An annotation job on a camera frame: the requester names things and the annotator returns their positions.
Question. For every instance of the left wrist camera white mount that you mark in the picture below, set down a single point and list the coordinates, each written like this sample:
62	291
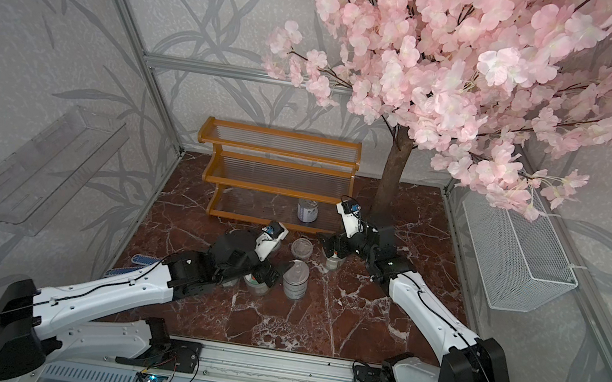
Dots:
269	239

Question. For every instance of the white wire mesh basket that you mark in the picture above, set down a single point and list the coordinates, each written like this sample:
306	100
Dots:
522	265

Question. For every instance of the blue dotted work glove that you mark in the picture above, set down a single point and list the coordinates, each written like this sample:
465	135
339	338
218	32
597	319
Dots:
138	262

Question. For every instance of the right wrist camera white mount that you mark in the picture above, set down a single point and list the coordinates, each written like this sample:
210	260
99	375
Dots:
350	212

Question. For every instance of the small clear red-label seed jar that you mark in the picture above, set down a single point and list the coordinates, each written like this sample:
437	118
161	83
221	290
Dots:
302	249

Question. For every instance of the aluminium front rail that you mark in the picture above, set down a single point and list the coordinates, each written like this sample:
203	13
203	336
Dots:
87	354

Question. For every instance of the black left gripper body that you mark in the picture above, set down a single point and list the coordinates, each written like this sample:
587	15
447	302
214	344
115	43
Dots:
260	270

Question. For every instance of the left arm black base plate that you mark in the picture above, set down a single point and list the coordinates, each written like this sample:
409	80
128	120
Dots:
177	355

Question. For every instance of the clear acrylic wall shelf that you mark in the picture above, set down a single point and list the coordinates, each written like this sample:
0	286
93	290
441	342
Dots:
40	178

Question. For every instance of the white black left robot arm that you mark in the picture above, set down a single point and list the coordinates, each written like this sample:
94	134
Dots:
31	318

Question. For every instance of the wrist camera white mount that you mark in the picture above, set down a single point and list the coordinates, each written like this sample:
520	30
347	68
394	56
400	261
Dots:
269	239
350	212

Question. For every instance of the purple label tin can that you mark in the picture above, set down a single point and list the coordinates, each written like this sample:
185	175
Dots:
307	210

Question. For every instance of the green white tin can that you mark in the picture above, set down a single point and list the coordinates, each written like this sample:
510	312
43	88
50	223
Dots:
295	280

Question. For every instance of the tall clear tomato-label jar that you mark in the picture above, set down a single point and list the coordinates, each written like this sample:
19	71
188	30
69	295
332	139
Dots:
255	287

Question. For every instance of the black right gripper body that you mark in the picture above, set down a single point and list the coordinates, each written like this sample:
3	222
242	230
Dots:
345	246

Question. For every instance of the left green circuit board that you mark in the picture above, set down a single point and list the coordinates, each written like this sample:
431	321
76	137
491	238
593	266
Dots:
151	377

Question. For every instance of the orange wooden three-tier shelf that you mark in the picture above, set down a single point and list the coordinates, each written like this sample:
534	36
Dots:
259	174

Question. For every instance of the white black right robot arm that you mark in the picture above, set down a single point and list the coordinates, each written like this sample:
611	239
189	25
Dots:
462	355

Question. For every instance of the pink cherry blossom tree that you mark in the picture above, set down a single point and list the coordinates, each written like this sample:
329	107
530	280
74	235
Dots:
470	81

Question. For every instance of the clear jar tomato lid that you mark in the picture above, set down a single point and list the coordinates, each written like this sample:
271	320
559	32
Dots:
333	263

